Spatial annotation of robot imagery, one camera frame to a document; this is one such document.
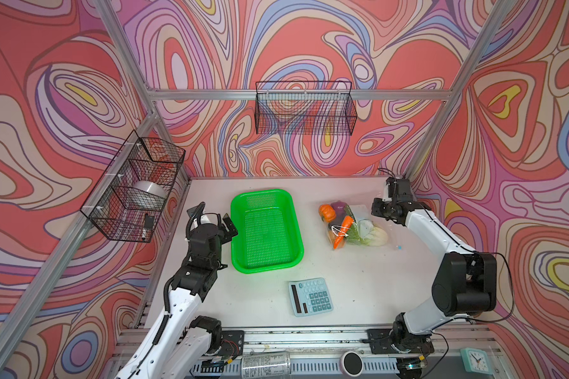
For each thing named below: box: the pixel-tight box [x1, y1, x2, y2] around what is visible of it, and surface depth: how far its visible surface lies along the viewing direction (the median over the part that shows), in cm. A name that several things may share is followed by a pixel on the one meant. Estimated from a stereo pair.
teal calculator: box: [287, 277, 334, 318], surface depth 82 cm
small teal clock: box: [459, 347, 494, 376], surface depth 70 cm
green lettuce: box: [346, 218, 389, 247], surface depth 92 cm
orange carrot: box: [333, 214, 355, 250], surface depth 90 cm
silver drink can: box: [240, 352, 292, 379], surface depth 67 cm
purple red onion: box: [330, 199, 347, 221], surface depth 95 cm
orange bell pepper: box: [318, 203, 337, 223], surface depth 95 cm
